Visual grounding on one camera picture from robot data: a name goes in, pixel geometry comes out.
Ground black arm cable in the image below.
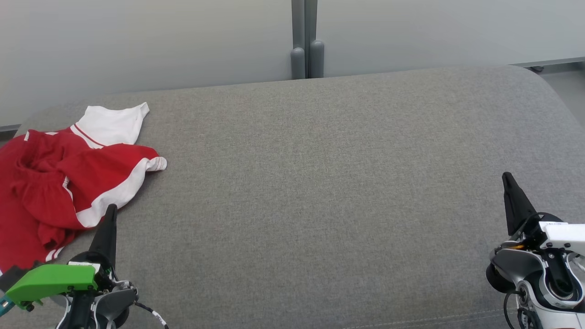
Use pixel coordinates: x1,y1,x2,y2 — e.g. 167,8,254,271
503,290,544,329
133,299,170,329

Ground red T-shirt white sleeves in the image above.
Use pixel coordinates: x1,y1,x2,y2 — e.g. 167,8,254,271
0,102,150,275

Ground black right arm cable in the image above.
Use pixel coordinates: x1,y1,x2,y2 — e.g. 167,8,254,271
503,290,544,329

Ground grey baseboard rail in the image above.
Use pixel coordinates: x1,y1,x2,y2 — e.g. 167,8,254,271
511,57,585,73

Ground grey fabric sofa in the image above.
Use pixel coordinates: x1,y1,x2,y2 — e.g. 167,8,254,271
0,64,585,329

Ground grey wall partition post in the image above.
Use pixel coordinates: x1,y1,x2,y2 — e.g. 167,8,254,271
291,0,325,80

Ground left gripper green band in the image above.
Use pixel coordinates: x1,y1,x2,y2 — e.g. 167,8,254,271
5,204,118,308

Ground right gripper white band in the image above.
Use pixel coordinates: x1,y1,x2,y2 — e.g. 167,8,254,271
500,172,585,256

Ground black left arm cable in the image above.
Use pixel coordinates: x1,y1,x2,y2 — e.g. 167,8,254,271
133,299,170,329

